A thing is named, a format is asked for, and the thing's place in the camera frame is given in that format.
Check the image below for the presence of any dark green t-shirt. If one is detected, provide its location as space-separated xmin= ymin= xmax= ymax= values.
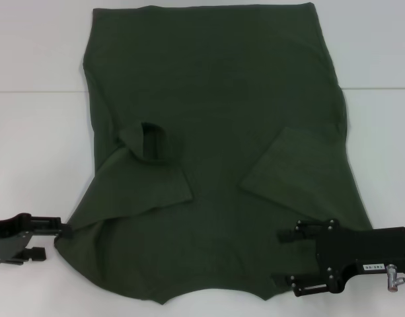
xmin=52 ymin=2 xmax=375 ymax=306

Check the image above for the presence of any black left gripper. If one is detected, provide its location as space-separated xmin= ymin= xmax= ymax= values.
xmin=0 ymin=213 xmax=74 ymax=267

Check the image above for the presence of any right arm cable with plug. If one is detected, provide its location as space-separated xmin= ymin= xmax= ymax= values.
xmin=385 ymin=263 xmax=405 ymax=293

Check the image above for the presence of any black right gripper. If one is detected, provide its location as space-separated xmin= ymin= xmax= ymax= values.
xmin=271 ymin=219 xmax=405 ymax=297

